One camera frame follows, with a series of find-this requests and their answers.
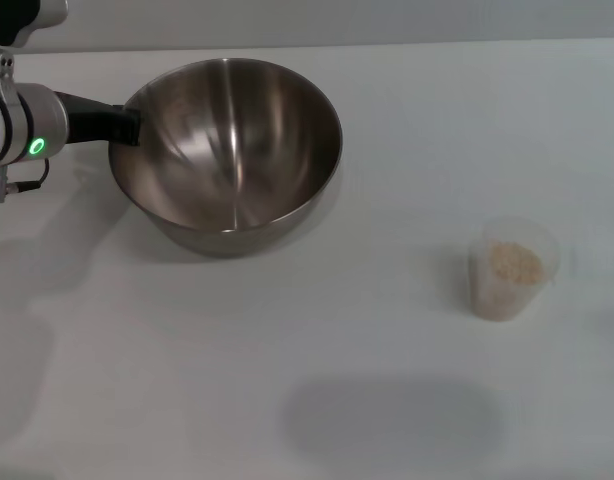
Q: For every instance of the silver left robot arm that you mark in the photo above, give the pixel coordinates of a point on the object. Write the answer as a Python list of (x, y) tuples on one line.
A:
[(37, 115)]

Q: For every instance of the clear plastic measuring cup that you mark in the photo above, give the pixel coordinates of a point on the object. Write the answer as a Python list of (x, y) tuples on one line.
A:
[(512, 295)]

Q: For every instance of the stainless steel mixing bowl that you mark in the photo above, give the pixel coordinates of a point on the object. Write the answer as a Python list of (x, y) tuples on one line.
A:
[(237, 150)]

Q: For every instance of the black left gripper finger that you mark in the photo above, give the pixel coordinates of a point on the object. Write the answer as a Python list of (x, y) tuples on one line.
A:
[(128, 127)]

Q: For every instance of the white rice grains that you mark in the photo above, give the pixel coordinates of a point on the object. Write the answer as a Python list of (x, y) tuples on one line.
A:
[(517, 262)]

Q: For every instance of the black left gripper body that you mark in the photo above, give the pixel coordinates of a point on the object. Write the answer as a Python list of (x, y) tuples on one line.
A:
[(87, 122)]

